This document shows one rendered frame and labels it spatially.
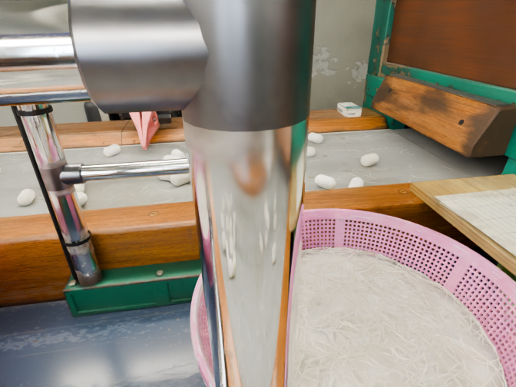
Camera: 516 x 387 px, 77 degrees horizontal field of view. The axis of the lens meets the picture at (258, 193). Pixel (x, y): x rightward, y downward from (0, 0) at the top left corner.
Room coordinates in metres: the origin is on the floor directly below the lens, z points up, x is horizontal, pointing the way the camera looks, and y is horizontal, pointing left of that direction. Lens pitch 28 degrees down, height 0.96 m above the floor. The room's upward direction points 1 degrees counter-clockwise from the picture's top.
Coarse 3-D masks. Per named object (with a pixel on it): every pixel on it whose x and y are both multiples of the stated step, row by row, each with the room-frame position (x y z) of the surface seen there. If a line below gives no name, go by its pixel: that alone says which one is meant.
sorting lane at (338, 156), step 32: (0, 160) 0.57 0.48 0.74; (96, 160) 0.56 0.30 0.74; (128, 160) 0.56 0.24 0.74; (320, 160) 0.54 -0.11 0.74; (352, 160) 0.54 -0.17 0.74; (384, 160) 0.54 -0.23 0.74; (416, 160) 0.54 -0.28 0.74; (0, 192) 0.44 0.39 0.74; (96, 192) 0.43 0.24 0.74; (128, 192) 0.43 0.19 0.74; (160, 192) 0.43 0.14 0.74
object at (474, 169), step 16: (368, 80) 0.87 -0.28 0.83; (368, 96) 0.86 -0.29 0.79; (400, 128) 0.73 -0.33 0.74; (432, 144) 0.62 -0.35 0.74; (512, 144) 0.42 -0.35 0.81; (448, 160) 0.53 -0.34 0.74; (464, 160) 0.53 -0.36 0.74; (480, 160) 0.53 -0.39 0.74; (496, 160) 0.53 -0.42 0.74; (512, 160) 0.42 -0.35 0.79; (480, 176) 0.47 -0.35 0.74
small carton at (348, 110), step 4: (340, 104) 0.78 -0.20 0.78; (344, 104) 0.78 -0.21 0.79; (348, 104) 0.77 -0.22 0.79; (352, 104) 0.77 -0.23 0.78; (340, 108) 0.78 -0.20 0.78; (344, 108) 0.75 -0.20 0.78; (348, 108) 0.74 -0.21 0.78; (352, 108) 0.74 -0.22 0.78; (356, 108) 0.74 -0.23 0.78; (360, 108) 0.74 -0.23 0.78; (340, 112) 0.77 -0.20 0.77; (344, 112) 0.75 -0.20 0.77; (348, 112) 0.74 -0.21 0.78; (352, 112) 0.74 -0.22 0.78; (356, 112) 0.74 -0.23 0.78; (360, 112) 0.74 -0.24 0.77; (348, 116) 0.74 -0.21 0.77; (352, 116) 0.74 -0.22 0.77; (356, 116) 0.74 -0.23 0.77; (360, 116) 0.74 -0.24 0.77
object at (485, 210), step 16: (480, 192) 0.34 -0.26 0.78; (496, 192) 0.34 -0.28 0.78; (512, 192) 0.34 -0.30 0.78; (448, 208) 0.31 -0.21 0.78; (464, 208) 0.31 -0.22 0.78; (480, 208) 0.31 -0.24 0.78; (496, 208) 0.31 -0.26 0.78; (512, 208) 0.30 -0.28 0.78; (480, 224) 0.27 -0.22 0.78; (496, 224) 0.27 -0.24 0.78; (512, 224) 0.27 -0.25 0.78; (496, 240) 0.25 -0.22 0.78; (512, 240) 0.25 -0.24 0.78
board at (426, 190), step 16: (496, 176) 0.39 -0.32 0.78; (512, 176) 0.39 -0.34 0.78; (416, 192) 0.36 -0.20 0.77; (432, 192) 0.35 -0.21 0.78; (448, 192) 0.35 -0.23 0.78; (464, 192) 0.35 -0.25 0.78; (432, 208) 0.33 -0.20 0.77; (464, 224) 0.28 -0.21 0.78; (480, 240) 0.26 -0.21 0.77; (496, 256) 0.24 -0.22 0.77; (512, 256) 0.23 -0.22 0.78; (512, 272) 0.22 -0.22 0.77
